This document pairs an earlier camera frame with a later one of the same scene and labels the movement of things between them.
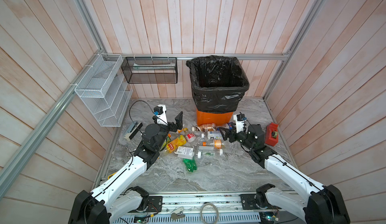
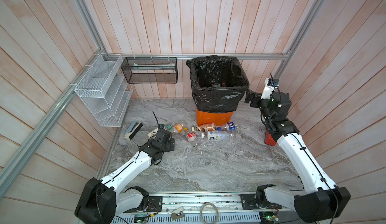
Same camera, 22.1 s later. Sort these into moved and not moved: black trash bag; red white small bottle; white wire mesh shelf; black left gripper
Moved: black left gripper
Not moved: red white small bottle; white wire mesh shelf; black trash bag
